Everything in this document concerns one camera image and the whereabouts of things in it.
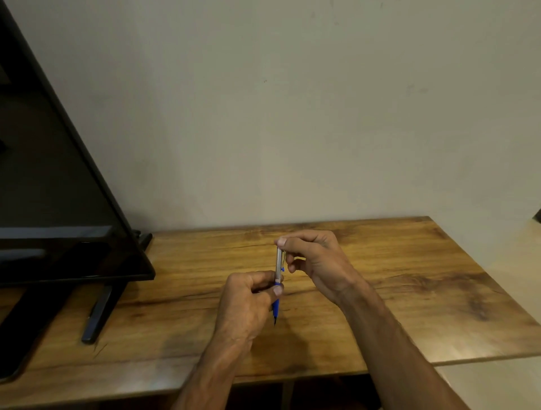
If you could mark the dark object at wall edge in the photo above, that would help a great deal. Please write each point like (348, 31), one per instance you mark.
(537, 216)

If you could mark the person's left hand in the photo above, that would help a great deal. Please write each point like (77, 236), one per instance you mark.
(241, 306)

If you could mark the black television stand foot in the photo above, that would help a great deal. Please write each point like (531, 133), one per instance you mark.
(103, 310)

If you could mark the person's left forearm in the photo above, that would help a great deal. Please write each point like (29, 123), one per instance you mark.
(209, 376)

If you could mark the blue and silver pen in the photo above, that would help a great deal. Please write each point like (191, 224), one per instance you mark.
(278, 276)

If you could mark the person's right thumb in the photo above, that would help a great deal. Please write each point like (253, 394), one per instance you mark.
(296, 262)

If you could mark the black flat screen television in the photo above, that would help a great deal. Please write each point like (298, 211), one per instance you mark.
(55, 169)

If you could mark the person's right hand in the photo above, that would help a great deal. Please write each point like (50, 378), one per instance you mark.
(327, 264)

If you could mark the person's left thumb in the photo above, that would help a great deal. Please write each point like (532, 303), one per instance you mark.
(264, 295)

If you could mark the person's right forearm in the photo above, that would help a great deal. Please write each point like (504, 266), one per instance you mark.
(395, 350)

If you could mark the wooden table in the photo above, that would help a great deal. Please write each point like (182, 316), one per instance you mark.
(270, 304)

